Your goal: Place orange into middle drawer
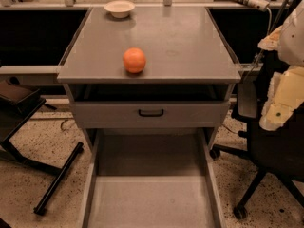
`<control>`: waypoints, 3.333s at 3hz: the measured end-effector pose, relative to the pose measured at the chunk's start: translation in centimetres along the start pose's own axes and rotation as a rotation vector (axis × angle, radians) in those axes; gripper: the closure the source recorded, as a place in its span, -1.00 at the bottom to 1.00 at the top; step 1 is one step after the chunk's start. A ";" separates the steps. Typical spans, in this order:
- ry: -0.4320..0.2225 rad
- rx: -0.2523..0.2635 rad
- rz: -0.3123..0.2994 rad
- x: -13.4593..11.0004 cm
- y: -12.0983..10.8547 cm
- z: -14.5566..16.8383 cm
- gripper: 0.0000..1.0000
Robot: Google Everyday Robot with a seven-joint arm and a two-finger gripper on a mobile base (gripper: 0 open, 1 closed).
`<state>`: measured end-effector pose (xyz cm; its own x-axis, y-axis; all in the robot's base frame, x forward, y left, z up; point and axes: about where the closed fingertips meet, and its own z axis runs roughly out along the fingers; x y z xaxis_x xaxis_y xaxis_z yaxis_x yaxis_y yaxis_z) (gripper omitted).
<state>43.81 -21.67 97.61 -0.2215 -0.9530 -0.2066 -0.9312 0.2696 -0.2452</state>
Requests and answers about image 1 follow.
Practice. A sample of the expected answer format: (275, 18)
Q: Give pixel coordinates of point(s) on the black office chair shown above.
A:
(279, 152)

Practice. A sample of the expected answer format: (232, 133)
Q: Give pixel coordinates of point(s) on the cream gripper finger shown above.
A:
(285, 95)
(271, 41)

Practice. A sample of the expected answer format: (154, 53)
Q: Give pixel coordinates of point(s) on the orange fruit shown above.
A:
(134, 60)

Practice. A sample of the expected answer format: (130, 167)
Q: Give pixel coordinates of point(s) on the grey upper drawer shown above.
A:
(125, 114)

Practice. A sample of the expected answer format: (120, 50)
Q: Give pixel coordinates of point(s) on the black drawer handle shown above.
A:
(150, 113)

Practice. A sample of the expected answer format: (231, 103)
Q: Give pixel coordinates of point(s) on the grey drawer cabinet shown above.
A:
(186, 61)

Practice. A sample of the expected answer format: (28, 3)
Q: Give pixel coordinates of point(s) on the open grey lower drawer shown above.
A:
(151, 181)

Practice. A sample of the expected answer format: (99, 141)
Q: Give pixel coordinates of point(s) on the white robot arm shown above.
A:
(291, 45)

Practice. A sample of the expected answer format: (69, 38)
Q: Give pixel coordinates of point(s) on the white bowl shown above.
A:
(119, 9)

